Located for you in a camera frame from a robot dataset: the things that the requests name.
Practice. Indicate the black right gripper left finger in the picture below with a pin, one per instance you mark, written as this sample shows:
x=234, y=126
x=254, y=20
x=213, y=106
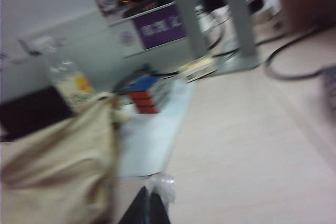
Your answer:
x=136, y=213

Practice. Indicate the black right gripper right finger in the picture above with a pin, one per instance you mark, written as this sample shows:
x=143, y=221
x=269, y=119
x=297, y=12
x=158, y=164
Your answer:
x=158, y=216

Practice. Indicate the beige canvas tote bag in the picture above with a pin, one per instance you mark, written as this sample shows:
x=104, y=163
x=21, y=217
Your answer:
x=52, y=161

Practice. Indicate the clear plastic wrap piece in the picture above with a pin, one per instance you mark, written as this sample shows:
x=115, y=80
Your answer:
x=165, y=186

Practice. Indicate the white paper sheet under cube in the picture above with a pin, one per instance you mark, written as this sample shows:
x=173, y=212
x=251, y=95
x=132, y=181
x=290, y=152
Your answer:
x=152, y=140

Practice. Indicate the rubik's cube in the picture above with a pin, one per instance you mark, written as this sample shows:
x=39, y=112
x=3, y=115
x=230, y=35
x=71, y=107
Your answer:
x=143, y=95

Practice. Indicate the black rectangular box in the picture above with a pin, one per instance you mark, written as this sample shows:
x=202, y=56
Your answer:
x=31, y=113

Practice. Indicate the clear plastic drink bottle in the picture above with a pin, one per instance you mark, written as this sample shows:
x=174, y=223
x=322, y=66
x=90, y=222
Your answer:
x=71, y=82

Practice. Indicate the small cream white box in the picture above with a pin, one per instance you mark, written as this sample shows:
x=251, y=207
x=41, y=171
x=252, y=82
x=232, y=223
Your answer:
x=197, y=69

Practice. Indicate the frosted glass desk partition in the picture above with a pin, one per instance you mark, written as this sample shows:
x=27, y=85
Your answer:
x=92, y=43

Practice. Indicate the purple and white name plate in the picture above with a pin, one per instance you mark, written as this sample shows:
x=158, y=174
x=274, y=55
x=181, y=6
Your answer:
x=160, y=30

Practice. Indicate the grey metal bookend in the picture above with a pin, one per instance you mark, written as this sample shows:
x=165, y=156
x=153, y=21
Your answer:
x=183, y=11

